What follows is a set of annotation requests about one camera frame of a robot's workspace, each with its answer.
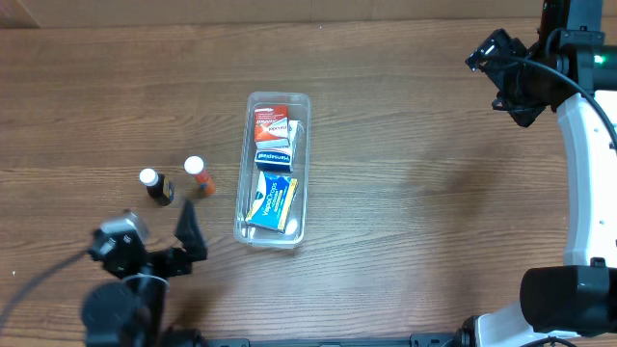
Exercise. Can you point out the orange bottle white cap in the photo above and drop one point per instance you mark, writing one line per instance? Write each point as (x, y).
(196, 167)

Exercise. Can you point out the clear plastic container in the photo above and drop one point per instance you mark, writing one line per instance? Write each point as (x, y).
(299, 108)

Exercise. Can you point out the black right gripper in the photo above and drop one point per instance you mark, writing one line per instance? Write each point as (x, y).
(504, 75)

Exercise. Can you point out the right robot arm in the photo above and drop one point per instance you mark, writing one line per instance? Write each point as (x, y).
(571, 71)

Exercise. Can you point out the dark bottle white cap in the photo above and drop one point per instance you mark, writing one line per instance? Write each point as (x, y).
(158, 186)

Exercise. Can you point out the white and blue medicine box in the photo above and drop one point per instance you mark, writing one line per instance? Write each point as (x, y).
(280, 159)

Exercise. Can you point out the blue VapoDrops box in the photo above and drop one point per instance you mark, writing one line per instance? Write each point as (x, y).
(274, 194)

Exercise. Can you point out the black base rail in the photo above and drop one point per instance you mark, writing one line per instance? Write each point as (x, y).
(414, 340)

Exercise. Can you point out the red medicine box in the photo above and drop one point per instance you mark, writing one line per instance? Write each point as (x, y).
(271, 126)

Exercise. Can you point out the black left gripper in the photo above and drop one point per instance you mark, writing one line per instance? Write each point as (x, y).
(167, 263)

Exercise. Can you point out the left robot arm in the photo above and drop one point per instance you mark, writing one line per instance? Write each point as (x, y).
(128, 312)

